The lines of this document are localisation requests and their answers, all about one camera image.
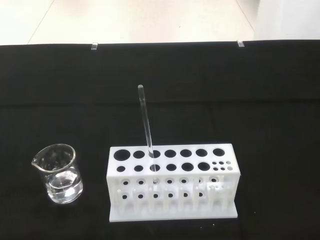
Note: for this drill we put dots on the clear cloth clip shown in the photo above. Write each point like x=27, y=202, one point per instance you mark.
x=239, y=43
x=94, y=46

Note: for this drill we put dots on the black bench cloth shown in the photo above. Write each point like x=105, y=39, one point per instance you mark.
x=225, y=112

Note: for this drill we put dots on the small clear glass beaker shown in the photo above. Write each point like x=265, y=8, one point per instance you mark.
x=62, y=185

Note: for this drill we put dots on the white test tube rack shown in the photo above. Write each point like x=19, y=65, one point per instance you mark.
x=175, y=172

